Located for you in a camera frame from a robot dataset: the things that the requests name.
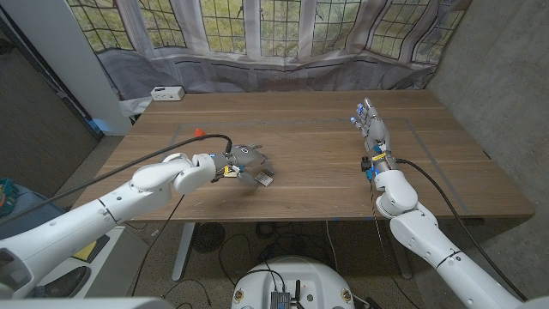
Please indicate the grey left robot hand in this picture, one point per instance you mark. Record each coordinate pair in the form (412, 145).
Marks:
(244, 159)

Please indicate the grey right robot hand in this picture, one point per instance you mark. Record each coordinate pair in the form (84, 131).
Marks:
(377, 135)

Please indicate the white box of matches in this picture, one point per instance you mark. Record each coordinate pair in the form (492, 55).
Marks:
(265, 180)

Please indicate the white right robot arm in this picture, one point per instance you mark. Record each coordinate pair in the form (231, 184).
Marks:
(429, 240)

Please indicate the white robot shoulder cover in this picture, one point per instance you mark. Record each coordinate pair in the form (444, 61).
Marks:
(86, 304)

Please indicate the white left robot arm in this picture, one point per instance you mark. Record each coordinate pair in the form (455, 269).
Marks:
(86, 223)

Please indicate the red toy strawberry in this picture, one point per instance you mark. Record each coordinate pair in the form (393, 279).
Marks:
(198, 132)

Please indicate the white power strip box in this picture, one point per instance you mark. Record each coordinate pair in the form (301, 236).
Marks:
(167, 93)

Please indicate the round black fan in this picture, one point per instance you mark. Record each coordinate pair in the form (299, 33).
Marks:
(208, 238)

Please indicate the white table leg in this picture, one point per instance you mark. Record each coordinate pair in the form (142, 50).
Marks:
(183, 249)

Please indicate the grey table leg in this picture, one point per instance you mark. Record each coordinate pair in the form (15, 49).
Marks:
(399, 262)

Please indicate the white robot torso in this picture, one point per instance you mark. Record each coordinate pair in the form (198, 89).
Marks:
(317, 279)

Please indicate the black antenna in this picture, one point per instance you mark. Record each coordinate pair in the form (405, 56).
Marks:
(297, 294)

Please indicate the grey metal module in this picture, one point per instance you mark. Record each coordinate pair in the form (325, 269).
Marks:
(279, 300)

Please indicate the white floor platform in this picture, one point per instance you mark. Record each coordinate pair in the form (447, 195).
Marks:
(124, 257)

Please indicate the black yellow foot pedal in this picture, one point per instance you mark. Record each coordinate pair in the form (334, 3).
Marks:
(86, 251)

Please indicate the white pillar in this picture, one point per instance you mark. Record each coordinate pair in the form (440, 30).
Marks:
(64, 56)

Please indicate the black shoe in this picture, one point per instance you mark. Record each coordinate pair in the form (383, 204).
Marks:
(68, 283)

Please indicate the blue upholstered seat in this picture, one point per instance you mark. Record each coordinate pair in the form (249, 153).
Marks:
(25, 201)

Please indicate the teal plastic object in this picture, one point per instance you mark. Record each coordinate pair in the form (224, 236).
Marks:
(6, 195)

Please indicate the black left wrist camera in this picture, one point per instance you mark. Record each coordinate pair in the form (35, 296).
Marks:
(221, 173)

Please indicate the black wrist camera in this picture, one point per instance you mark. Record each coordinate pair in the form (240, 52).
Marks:
(221, 173)
(366, 165)

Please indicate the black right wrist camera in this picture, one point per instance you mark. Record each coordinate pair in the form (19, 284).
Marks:
(366, 165)

